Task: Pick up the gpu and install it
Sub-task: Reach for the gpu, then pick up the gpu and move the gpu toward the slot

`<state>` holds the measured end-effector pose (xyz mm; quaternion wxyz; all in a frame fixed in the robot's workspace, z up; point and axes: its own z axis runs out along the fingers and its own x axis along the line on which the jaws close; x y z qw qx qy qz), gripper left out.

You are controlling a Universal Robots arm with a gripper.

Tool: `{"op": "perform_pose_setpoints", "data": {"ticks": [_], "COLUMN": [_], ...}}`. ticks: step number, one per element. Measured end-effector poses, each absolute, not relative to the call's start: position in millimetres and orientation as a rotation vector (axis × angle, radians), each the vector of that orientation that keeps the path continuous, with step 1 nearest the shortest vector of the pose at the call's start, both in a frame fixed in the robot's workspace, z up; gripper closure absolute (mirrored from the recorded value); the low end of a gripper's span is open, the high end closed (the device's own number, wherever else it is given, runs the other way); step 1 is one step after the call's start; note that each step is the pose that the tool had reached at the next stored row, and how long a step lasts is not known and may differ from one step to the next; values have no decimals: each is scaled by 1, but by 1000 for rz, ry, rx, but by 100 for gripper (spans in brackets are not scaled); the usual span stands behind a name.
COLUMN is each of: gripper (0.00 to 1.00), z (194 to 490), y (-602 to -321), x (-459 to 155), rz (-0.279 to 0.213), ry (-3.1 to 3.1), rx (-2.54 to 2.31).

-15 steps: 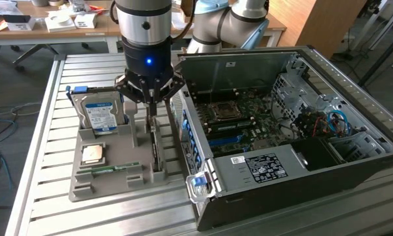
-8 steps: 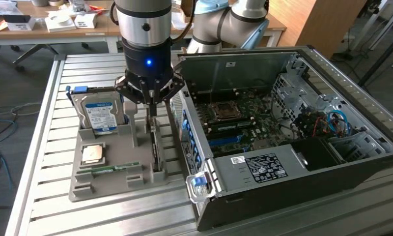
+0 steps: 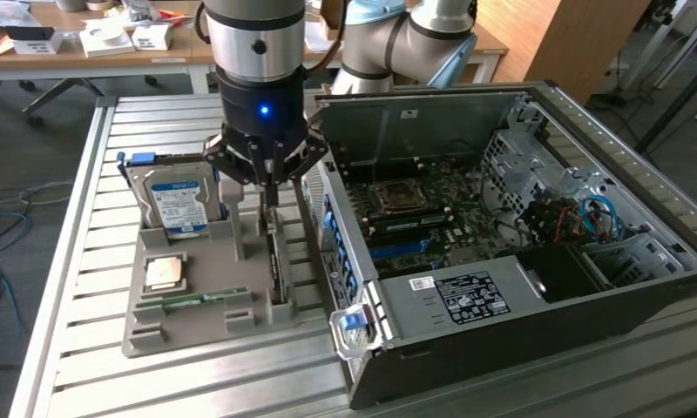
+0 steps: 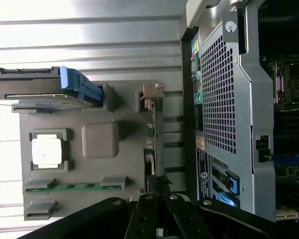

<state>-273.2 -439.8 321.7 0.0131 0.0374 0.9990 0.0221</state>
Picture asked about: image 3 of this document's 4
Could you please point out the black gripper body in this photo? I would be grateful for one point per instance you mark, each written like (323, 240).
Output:
(261, 109)

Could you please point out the graphics card with metal bracket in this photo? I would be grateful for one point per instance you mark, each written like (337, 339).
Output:
(276, 261)

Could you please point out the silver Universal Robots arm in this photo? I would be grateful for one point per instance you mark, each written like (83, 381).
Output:
(256, 26)

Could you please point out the hard disk in blue caddy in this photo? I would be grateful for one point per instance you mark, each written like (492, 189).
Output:
(177, 204)

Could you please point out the CPU socket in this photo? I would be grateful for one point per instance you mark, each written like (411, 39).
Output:
(397, 196)

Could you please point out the stack of white papers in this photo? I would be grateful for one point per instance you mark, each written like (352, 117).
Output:
(316, 39)

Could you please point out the black installed RAM stick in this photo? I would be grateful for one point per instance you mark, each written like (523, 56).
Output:
(412, 223)

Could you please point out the grey plastic parts rack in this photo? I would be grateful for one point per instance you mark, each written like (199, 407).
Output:
(220, 270)

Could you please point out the small white labelled box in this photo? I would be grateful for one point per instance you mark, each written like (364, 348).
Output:
(151, 38)

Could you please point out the blue expansion slot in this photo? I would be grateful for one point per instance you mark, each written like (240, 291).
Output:
(400, 249)

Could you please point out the green motherboard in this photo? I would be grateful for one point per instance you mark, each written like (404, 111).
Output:
(447, 209)

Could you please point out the CPU chip with metal lid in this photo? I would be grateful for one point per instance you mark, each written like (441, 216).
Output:
(164, 273)

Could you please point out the white box with tape roll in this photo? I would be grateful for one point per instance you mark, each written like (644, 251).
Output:
(107, 41)

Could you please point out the green RAM stick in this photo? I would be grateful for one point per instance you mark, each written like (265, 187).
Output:
(209, 298)

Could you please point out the wooden desk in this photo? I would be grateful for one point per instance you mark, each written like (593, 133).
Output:
(92, 61)

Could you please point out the silver disk bay cage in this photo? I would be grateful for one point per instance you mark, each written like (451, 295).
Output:
(517, 170)

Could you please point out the blue case latch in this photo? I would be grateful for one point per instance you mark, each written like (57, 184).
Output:
(349, 322)

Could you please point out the grey power supply unit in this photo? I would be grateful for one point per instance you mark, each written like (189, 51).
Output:
(441, 300)

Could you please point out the white box with black top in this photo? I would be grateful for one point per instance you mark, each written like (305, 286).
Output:
(35, 41)

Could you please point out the wooden cabinet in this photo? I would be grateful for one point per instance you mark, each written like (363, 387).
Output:
(564, 43)

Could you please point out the open black PC case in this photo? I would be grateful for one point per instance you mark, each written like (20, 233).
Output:
(557, 339)

